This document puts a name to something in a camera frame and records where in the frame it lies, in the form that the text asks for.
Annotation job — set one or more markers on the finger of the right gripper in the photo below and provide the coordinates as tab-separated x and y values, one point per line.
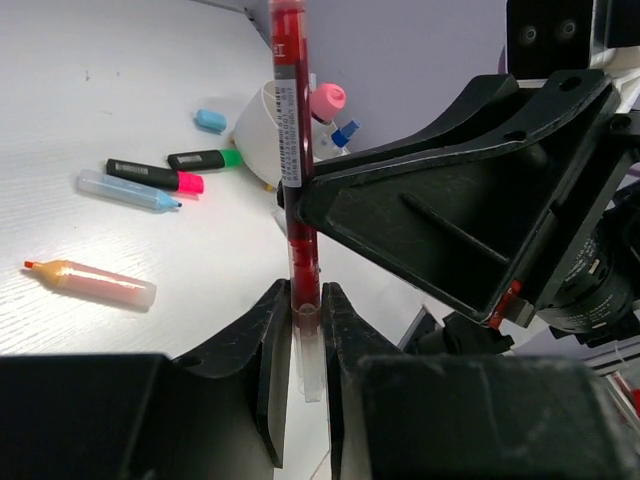
502	189

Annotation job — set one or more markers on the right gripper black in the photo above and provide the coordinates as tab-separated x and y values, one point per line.
581	271

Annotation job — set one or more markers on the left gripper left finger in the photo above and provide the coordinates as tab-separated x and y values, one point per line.
215	412

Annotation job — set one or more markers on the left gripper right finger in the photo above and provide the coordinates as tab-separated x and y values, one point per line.
399	416

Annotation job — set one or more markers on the blue spray bottle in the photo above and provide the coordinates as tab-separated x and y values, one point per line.
342	135

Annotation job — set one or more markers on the black pink highlighter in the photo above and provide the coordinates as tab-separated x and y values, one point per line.
157	177

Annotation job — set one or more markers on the dark red refill pen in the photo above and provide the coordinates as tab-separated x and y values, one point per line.
293	117

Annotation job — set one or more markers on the blue marker cap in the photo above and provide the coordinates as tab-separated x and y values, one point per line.
211	120

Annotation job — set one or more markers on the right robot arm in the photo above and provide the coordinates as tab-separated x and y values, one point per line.
475	335

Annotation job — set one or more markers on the orange highlighter marker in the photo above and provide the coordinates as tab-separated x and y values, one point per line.
89	282

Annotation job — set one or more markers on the white round container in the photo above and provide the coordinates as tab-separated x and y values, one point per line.
256	136

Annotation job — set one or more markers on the blue highlighter marker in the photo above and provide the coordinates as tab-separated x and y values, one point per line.
125	191

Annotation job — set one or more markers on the black green highlighter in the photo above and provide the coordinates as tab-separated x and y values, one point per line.
197	161

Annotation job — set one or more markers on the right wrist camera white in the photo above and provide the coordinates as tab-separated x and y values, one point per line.
543	37

